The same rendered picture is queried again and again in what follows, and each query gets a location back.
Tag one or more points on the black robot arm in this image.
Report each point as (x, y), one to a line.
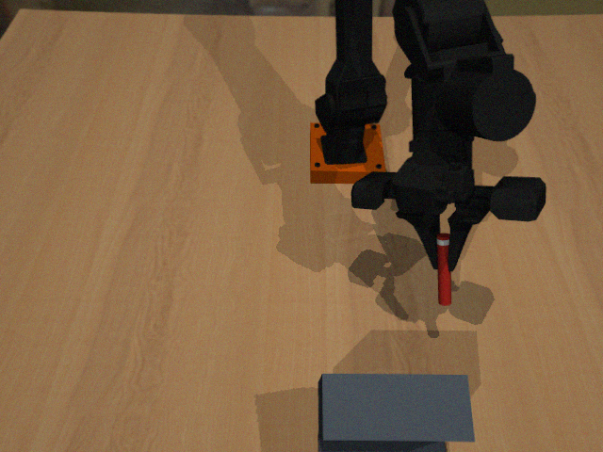
(456, 85)

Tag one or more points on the dark red peg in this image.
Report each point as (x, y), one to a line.
(444, 275)

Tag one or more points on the dark grey sloped panel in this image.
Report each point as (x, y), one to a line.
(393, 412)

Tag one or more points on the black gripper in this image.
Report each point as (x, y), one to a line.
(513, 198)

